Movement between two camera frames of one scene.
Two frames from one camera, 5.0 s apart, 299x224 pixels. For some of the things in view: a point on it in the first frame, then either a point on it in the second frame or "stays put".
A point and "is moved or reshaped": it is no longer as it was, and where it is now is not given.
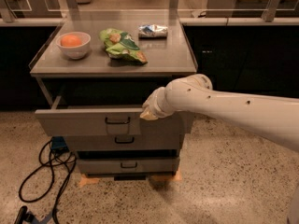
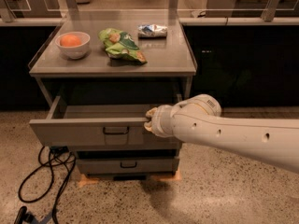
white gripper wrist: x=154 y=104 to x=159 y=120
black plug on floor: x=22 y=215 stays put
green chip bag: x=121 y=45 stays put
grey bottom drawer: x=128 y=166 stays put
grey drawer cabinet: x=101 y=73 stays put
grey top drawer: x=109 y=121 is moved or reshaped
